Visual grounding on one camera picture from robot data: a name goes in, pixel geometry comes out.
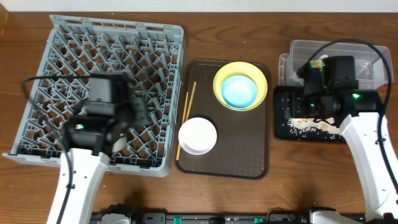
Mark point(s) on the light blue bowl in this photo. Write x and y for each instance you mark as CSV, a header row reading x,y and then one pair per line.
x,y
239,91

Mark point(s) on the pink white bowl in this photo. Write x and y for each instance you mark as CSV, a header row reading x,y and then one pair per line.
x,y
199,136

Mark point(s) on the wooden chopstick left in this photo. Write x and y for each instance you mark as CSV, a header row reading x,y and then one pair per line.
x,y
181,128

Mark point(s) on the clear plastic bin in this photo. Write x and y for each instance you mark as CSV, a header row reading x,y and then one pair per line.
x,y
370,70

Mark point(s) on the rice and food scraps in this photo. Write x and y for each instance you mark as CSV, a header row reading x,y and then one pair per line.
x,y
303,127

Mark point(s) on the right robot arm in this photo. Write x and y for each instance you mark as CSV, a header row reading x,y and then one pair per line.
x,y
331,90

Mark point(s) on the green snack wrapper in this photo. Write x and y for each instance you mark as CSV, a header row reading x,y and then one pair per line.
x,y
317,64

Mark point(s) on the grey plastic dishwasher rack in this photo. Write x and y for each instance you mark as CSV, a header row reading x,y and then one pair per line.
x,y
77,46

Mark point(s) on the wooden chopstick right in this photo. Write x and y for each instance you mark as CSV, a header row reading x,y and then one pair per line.
x,y
190,102

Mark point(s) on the yellow plate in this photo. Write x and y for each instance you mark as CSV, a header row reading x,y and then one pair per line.
x,y
245,69

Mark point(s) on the black waste tray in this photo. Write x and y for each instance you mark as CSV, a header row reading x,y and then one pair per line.
x,y
284,97

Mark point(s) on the brown serving tray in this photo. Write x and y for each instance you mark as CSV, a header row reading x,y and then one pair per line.
x,y
243,143

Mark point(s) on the wooden chopstick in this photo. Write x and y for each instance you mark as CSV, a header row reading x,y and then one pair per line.
x,y
190,102
181,128

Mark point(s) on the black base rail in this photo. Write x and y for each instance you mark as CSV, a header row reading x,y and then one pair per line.
x,y
121,213

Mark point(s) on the white cup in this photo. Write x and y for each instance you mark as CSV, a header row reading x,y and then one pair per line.
x,y
120,144

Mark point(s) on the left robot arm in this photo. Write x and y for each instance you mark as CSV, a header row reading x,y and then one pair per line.
x,y
89,141

